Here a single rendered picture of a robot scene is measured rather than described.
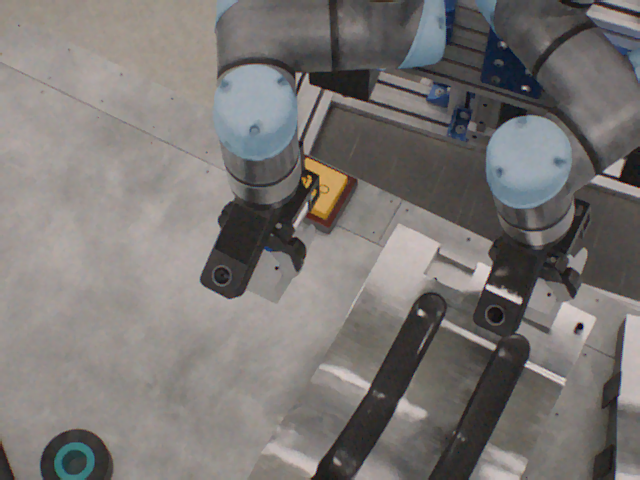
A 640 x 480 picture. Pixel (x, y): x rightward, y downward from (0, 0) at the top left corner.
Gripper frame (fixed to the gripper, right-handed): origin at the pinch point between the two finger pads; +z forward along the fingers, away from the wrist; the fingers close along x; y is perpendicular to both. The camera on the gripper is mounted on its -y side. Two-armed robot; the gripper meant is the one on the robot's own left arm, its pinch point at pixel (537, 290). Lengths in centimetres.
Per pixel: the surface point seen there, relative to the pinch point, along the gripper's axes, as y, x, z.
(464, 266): 0.7, 10.3, 6.1
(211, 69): 39, 97, 88
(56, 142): -6, 67, 4
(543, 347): -4.7, -2.6, 5.2
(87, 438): -38, 40, 0
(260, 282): -13.7, 27.6, -6.7
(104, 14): 40, 124, 85
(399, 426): -20.6, 7.6, 1.4
